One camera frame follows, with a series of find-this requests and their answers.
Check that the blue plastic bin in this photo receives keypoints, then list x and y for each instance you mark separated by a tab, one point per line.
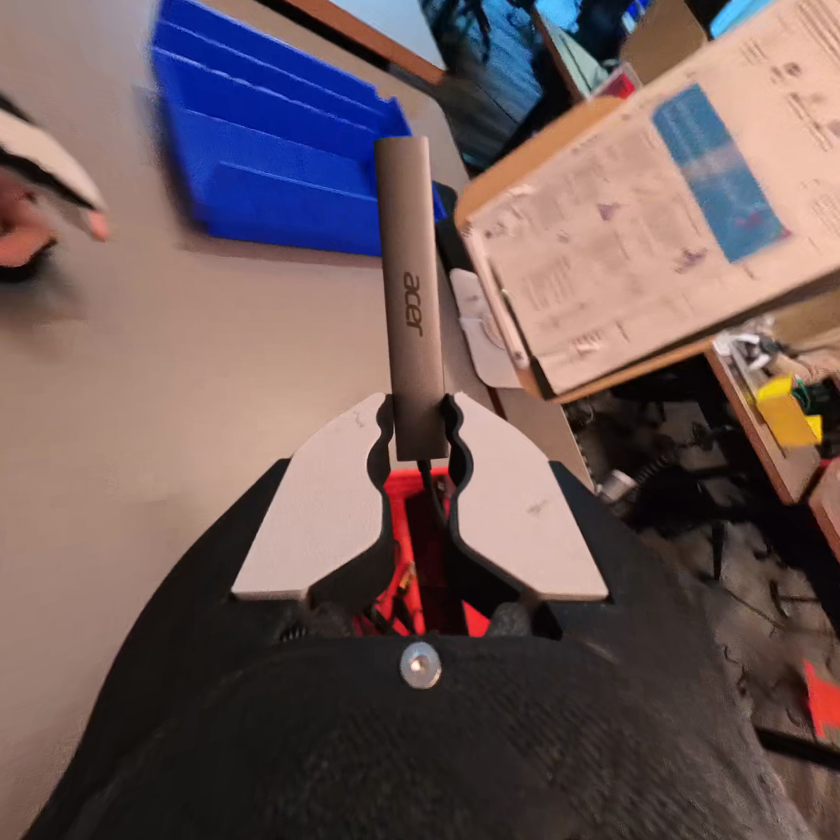
275	164

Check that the red plastic bin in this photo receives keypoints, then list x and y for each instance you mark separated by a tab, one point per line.
403	489

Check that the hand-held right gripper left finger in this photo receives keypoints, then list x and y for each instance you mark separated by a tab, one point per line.
315	518

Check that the yellow box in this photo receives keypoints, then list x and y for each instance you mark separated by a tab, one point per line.
784	413

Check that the wooden document stand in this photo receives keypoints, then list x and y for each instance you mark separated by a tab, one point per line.
544	141

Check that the laminated instruction sheets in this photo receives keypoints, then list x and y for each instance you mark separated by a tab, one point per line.
656	229

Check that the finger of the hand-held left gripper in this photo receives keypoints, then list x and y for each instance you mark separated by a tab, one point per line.
39	154

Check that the grey USB hub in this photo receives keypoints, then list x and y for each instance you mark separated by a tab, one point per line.
410	262

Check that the person's left hand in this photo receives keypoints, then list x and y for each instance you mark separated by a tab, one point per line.
19	229

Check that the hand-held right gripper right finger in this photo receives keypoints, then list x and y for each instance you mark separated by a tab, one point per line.
525	518

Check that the grey work desk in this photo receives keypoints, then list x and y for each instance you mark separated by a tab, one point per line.
164	361

